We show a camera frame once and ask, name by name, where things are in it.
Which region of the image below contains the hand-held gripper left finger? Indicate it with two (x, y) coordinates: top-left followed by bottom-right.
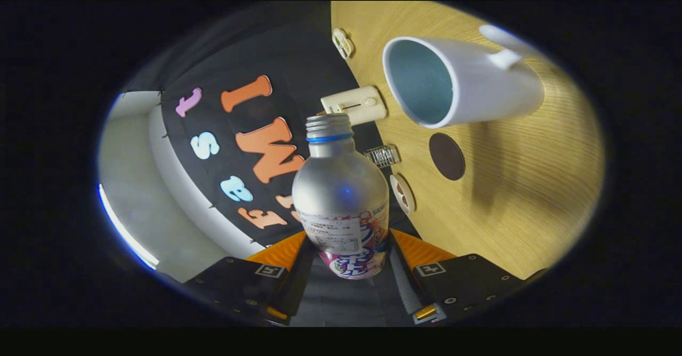
(184, 231), (315, 326)

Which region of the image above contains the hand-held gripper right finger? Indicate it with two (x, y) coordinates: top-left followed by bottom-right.
(389, 228), (547, 326)

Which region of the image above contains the dark brown round coaster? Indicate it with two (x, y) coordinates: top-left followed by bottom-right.
(429, 133), (466, 181)

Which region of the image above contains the silver juice bottle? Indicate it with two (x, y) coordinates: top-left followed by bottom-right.
(292, 113), (390, 280)

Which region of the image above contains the white cup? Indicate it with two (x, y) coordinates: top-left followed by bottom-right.
(382, 24), (545, 129)

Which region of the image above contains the wooden table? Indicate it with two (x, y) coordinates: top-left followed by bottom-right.
(330, 1), (606, 281)

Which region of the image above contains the white round plate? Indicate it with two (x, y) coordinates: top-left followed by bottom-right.
(389, 173), (416, 215)

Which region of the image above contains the long ceiling light strip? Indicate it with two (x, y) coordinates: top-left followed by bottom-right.
(98, 184), (160, 271)

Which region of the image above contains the white toaster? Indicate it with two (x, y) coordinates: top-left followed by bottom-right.
(321, 85), (388, 127)

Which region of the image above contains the black backdrop cloth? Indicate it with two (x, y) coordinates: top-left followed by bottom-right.
(120, 1), (427, 327)

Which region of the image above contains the white divided dish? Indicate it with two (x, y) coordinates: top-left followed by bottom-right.
(332, 28), (354, 60)

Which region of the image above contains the metal wire basket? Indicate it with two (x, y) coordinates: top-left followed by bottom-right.
(364, 144), (401, 169)

